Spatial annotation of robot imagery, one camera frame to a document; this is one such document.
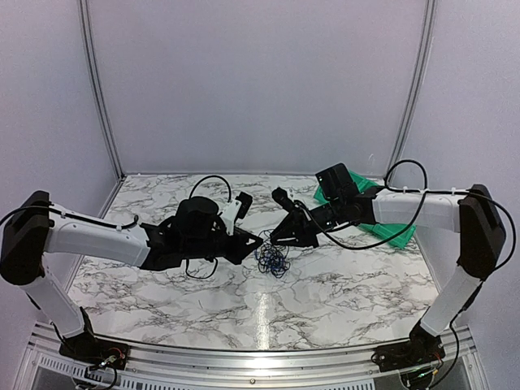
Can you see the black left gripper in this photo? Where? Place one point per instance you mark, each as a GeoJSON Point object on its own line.
{"type": "Point", "coordinates": [240, 250]}

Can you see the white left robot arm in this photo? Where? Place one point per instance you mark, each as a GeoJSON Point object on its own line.
{"type": "Point", "coordinates": [42, 227]}

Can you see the green plastic bin right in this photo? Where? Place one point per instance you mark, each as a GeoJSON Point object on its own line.
{"type": "Point", "coordinates": [384, 231]}

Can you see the green plastic bin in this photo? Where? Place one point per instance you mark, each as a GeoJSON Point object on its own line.
{"type": "Point", "coordinates": [362, 184]}
{"type": "Point", "coordinates": [384, 231]}

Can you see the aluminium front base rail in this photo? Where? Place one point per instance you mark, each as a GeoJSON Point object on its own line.
{"type": "Point", "coordinates": [153, 366]}

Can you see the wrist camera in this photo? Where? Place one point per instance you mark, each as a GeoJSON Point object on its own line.
{"type": "Point", "coordinates": [236, 209]}
{"type": "Point", "coordinates": [282, 197]}

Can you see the green plastic bin left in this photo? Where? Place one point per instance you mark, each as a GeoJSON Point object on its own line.
{"type": "Point", "coordinates": [362, 184]}

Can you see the aluminium corner post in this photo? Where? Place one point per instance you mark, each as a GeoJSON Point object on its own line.
{"type": "Point", "coordinates": [419, 71]}
{"type": "Point", "coordinates": [96, 84]}

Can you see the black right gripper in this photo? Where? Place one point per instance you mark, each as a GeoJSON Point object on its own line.
{"type": "Point", "coordinates": [299, 228]}

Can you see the aluminium left corner post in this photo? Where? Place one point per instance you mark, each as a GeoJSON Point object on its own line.
{"type": "Point", "coordinates": [96, 84]}

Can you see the aluminium right corner post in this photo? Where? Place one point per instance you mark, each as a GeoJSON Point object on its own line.
{"type": "Point", "coordinates": [419, 71]}

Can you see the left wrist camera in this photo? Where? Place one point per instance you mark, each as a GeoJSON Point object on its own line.
{"type": "Point", "coordinates": [236, 209]}

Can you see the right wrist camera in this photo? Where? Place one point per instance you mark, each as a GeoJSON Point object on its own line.
{"type": "Point", "coordinates": [282, 197]}

